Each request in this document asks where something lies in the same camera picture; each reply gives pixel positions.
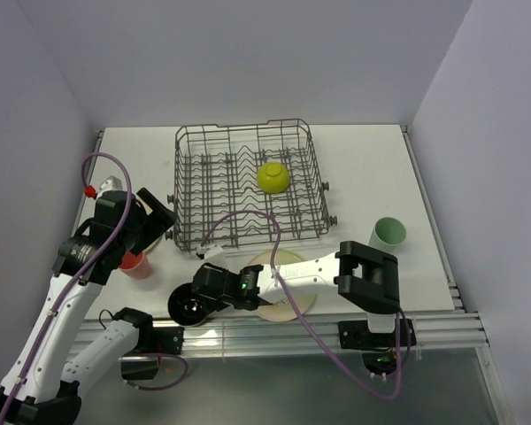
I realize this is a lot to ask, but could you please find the black bowl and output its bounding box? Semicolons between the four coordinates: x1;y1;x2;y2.
167;283;216;327

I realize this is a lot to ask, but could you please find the grey wire dish rack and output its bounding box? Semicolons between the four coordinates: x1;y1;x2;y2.
168;119;337;252

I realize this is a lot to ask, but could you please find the lime green bowl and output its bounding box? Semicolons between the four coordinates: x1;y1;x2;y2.
257;162;290;194

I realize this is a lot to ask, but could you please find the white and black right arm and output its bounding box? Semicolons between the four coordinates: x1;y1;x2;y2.
192;241;417;351

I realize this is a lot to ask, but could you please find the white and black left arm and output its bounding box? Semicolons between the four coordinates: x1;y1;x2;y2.
0;188;177;424

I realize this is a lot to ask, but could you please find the pink cup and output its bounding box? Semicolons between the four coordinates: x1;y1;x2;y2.
119;252;152;280

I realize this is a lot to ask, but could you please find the large pink green plate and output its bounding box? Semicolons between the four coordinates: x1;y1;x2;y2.
245;248;318;323

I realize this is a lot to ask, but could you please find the pale green cup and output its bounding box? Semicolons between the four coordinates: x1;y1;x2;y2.
368;217;407;251

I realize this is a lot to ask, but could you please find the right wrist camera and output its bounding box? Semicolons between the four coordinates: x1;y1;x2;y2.
196;244;225;261

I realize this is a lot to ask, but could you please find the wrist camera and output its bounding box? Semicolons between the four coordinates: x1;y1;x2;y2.
83;175;127;201
196;244;225;261

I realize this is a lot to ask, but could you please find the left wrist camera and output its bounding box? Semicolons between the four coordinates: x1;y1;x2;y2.
83;175;127;201

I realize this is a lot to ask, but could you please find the aluminium rail frame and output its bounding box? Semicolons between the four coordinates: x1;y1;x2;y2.
30;309;514;425

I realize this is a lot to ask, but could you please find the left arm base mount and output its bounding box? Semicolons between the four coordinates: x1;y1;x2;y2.
120;327;186;384

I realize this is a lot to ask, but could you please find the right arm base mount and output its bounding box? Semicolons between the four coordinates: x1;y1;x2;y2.
338;318;417;377

